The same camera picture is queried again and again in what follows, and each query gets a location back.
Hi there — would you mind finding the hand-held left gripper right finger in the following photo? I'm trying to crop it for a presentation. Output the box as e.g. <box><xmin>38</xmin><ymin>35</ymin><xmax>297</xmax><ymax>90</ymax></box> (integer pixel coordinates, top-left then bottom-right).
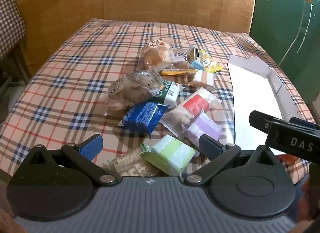
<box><xmin>184</xmin><ymin>134</ymin><xmax>278</xmax><ymax>186</ymax></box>

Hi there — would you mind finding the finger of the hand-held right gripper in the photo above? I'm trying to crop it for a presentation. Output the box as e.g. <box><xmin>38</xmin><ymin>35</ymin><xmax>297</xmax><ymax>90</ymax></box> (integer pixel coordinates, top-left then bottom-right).
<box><xmin>289</xmin><ymin>116</ymin><xmax>320</xmax><ymax>135</ymax></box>
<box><xmin>249</xmin><ymin>110</ymin><xmax>292</xmax><ymax>134</ymax></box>

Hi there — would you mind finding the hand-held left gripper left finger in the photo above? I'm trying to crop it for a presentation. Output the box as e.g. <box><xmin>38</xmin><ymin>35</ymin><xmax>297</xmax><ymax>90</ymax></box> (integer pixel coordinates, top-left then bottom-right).
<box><xmin>24</xmin><ymin>134</ymin><xmax>119</xmax><ymax>186</ymax></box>

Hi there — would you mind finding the purple packet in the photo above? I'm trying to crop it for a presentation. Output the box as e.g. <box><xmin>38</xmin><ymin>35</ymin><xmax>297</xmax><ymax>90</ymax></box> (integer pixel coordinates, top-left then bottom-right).
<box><xmin>184</xmin><ymin>111</ymin><xmax>223</xmax><ymax>142</ymax></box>

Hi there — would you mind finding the white cardboard box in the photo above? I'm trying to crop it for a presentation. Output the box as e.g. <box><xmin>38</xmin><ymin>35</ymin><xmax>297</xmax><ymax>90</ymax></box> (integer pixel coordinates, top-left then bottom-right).
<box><xmin>227</xmin><ymin>55</ymin><xmax>304</xmax><ymax>156</ymax></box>

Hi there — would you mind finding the light green packet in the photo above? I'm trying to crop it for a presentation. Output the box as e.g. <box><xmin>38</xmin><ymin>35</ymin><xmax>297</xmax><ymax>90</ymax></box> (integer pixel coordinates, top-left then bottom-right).
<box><xmin>141</xmin><ymin>134</ymin><xmax>195</xmax><ymax>176</ymax></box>

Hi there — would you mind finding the clear brown cake packet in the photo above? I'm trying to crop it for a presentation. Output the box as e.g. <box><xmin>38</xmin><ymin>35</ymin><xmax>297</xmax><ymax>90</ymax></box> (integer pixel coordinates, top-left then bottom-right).
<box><xmin>160</xmin><ymin>105</ymin><xmax>198</xmax><ymax>136</ymax></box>

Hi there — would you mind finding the clear printed packet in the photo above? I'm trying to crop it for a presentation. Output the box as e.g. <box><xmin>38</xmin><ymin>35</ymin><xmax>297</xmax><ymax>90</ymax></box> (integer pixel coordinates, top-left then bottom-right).
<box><xmin>107</xmin><ymin>143</ymin><xmax>163</xmax><ymax>178</ymax></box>

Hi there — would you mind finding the red and white packet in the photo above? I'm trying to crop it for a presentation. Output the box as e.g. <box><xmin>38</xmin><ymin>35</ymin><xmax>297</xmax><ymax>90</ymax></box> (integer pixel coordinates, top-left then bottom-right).
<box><xmin>175</xmin><ymin>86</ymin><xmax>222</xmax><ymax>113</ymax></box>

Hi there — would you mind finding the blue foil packet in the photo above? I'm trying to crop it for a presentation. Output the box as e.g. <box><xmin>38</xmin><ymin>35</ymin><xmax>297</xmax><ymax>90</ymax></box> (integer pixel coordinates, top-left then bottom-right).
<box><xmin>119</xmin><ymin>101</ymin><xmax>169</xmax><ymax>138</ymax></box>

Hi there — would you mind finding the green and white packet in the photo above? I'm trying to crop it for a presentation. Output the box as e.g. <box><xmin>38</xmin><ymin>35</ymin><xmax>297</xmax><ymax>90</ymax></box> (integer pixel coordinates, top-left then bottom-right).
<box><xmin>147</xmin><ymin>79</ymin><xmax>185</xmax><ymax>109</ymax></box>

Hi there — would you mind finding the orange and white packet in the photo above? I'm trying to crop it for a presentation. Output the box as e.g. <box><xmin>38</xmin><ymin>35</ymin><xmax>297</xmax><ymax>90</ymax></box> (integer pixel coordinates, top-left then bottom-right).
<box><xmin>187</xmin><ymin>70</ymin><xmax>215</xmax><ymax>88</ymax></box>

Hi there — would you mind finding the yellow snack packet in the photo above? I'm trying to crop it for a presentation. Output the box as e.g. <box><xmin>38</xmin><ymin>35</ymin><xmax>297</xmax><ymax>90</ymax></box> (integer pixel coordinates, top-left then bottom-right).
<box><xmin>200</xmin><ymin>50</ymin><xmax>222</xmax><ymax>73</ymax></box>

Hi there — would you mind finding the long yellow packet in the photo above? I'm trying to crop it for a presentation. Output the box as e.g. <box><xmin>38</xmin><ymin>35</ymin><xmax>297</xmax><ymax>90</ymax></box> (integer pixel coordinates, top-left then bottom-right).
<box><xmin>161</xmin><ymin>68</ymin><xmax>199</xmax><ymax>76</ymax></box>

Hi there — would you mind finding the light blue packet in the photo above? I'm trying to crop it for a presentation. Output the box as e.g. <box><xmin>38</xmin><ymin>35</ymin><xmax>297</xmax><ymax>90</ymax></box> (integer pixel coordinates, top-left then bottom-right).
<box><xmin>190</xmin><ymin>59</ymin><xmax>204</xmax><ymax>70</ymax></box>

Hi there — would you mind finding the small brown box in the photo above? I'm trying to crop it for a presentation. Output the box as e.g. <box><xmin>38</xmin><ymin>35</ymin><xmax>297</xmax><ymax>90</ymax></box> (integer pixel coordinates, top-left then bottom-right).
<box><xmin>188</xmin><ymin>46</ymin><xmax>203</xmax><ymax>62</ymax></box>

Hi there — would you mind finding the white label cake packet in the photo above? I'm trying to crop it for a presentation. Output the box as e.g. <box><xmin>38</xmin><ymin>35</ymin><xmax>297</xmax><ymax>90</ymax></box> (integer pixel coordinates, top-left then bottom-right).
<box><xmin>171</xmin><ymin>48</ymin><xmax>191</xmax><ymax>71</ymax></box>

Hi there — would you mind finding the clear bag of buns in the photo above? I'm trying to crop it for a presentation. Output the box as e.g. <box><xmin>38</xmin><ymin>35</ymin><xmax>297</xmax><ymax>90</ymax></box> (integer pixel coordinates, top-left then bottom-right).
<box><xmin>137</xmin><ymin>36</ymin><xmax>173</xmax><ymax>71</ymax></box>

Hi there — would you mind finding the person's right hand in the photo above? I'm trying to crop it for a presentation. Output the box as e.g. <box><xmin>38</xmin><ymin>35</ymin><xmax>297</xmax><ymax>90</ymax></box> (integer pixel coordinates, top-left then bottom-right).
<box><xmin>300</xmin><ymin>180</ymin><xmax>320</xmax><ymax>220</ymax></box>

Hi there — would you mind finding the red orange packet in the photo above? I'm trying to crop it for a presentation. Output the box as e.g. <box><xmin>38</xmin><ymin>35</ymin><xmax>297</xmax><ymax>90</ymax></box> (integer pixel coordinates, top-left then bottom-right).
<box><xmin>276</xmin><ymin>154</ymin><xmax>305</xmax><ymax>165</ymax></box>

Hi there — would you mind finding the plaid tablecloth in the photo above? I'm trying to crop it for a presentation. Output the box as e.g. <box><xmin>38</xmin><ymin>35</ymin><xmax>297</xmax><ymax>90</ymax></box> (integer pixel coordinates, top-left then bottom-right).
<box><xmin>0</xmin><ymin>18</ymin><xmax>310</xmax><ymax>191</ymax></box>

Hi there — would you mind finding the green chalkboard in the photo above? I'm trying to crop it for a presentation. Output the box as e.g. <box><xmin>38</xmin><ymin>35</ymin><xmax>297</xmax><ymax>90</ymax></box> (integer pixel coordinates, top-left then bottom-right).
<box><xmin>249</xmin><ymin>0</ymin><xmax>320</xmax><ymax>103</ymax></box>

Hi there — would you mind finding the checkered padded chair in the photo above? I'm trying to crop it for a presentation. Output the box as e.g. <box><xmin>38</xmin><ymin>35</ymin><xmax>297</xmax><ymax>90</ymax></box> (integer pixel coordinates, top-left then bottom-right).
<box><xmin>0</xmin><ymin>0</ymin><xmax>30</xmax><ymax>83</ymax></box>

